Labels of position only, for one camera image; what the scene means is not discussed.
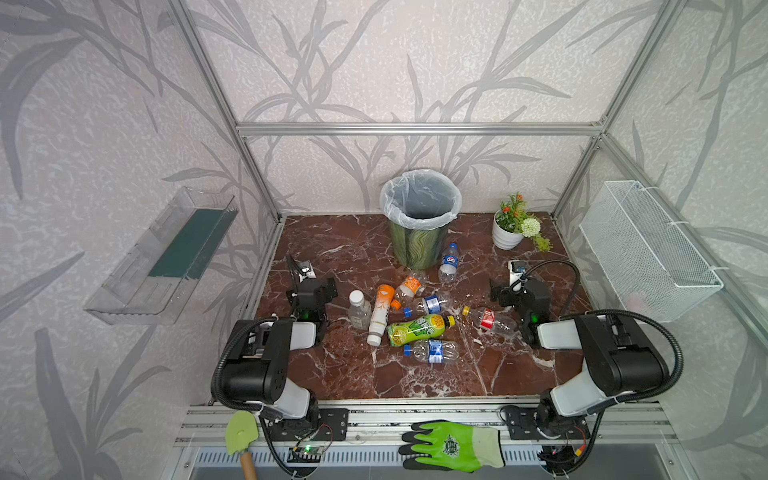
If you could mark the clear bottle red label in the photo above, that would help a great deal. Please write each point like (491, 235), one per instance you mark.
(497, 322)

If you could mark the clear bottle orange label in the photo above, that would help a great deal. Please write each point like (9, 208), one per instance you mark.
(408, 290)

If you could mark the green and black work glove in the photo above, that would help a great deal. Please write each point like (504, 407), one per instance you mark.
(443, 445)

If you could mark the clear plastic bin liner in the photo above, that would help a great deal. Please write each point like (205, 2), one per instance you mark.
(421, 199)

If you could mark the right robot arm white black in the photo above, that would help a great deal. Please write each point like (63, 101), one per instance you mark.
(626, 357)

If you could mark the white wire mesh basket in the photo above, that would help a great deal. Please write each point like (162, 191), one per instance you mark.
(652, 266)

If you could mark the green wood-pattern trash bin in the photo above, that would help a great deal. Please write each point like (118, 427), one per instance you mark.
(419, 249)

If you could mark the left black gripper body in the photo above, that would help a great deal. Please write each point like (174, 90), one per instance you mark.
(306, 283)

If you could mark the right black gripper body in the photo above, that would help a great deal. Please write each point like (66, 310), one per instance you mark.
(511, 291)

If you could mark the green yellow-cap bottle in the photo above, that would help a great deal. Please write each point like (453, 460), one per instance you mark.
(430, 326)

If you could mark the clear bottle white cap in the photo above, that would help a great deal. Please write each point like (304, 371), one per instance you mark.
(360, 310)

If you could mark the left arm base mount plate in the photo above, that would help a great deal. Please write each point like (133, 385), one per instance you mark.
(324, 424)

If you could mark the clear bottle blue label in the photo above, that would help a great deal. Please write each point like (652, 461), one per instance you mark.
(432, 351)
(421, 306)

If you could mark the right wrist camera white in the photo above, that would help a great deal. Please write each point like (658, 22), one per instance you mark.
(517, 268)

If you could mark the white pot with flowers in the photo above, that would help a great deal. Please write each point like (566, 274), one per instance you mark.
(513, 223)

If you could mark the orange white tall bottle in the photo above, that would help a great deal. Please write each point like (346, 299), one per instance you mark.
(379, 317)

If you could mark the clear pepsi bottle blue cap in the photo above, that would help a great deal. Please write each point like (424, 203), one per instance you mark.
(448, 269)

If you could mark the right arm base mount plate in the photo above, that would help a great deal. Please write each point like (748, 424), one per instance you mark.
(542, 423)

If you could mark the clear acrylic wall shelf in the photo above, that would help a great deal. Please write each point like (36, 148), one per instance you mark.
(154, 281)

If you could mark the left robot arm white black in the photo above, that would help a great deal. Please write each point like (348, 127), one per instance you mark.
(252, 372)

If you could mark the small circuit board green led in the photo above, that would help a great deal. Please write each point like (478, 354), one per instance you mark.
(307, 454)

